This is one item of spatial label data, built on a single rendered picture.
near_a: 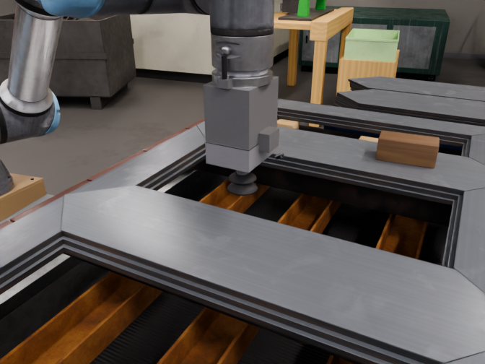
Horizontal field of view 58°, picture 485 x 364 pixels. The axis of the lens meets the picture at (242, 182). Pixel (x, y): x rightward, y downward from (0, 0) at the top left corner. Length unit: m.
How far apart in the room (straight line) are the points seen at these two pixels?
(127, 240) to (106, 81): 3.66
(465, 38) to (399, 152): 6.48
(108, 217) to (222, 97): 0.33
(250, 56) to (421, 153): 0.55
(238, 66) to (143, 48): 5.00
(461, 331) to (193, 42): 4.79
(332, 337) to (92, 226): 0.41
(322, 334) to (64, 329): 0.43
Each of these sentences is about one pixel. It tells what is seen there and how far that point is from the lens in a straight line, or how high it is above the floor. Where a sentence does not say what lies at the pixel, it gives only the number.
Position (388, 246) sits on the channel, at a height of 0.68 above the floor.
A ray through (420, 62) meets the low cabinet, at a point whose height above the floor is 0.22.
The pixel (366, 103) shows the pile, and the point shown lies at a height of 0.85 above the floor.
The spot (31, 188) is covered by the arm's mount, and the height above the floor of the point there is 0.72.
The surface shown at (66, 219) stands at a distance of 0.78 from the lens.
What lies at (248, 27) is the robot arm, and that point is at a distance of 0.51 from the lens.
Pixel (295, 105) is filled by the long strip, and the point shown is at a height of 0.84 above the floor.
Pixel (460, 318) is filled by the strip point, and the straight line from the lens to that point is 0.60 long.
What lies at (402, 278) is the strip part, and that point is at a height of 0.84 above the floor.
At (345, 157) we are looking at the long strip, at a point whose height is 0.84.
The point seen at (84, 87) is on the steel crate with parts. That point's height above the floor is 0.22.
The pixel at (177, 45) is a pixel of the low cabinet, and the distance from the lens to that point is 5.26.
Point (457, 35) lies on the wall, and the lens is 7.40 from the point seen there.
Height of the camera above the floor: 1.22
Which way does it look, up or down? 26 degrees down
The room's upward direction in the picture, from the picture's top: straight up
